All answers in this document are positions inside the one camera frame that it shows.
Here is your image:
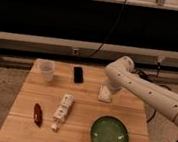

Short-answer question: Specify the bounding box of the black hanging cable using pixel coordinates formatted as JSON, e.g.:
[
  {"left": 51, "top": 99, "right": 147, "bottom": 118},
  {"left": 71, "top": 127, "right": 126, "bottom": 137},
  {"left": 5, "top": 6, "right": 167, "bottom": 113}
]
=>
[{"left": 86, "top": 0, "right": 129, "bottom": 64}]

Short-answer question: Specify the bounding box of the black phone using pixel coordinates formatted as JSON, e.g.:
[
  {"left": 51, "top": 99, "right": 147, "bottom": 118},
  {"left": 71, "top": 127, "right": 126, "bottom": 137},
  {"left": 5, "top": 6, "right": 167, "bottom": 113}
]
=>
[{"left": 73, "top": 66, "right": 84, "bottom": 83}]

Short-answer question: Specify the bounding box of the white sponge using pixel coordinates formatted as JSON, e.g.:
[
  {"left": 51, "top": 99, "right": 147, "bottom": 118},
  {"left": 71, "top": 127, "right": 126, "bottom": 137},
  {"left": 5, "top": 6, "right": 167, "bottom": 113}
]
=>
[{"left": 98, "top": 85, "right": 112, "bottom": 103}]

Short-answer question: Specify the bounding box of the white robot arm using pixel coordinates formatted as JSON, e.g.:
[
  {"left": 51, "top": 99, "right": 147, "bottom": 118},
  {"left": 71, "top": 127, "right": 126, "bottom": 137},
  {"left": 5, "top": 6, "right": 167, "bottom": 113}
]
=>
[{"left": 105, "top": 56, "right": 178, "bottom": 142}]

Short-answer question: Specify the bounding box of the black cable behind table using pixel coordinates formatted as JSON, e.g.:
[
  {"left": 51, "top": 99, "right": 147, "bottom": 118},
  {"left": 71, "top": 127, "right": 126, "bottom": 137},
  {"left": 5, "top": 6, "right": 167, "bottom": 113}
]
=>
[{"left": 125, "top": 68, "right": 176, "bottom": 127}]

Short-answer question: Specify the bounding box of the white tube bottle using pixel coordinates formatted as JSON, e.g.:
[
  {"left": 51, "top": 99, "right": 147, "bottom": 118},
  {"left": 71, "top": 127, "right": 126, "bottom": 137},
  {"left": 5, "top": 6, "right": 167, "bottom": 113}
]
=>
[{"left": 51, "top": 94, "right": 74, "bottom": 131}]

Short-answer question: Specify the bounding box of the green plate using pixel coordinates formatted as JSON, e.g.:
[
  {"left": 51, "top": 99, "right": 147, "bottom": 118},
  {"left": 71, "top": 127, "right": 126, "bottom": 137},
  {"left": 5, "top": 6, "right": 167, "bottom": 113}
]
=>
[{"left": 90, "top": 115, "right": 129, "bottom": 142}]

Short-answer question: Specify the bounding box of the clear plastic cup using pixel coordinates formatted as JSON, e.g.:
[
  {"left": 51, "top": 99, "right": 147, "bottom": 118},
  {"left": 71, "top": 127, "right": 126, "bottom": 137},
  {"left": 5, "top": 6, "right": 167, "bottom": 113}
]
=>
[{"left": 38, "top": 60, "right": 55, "bottom": 82}]

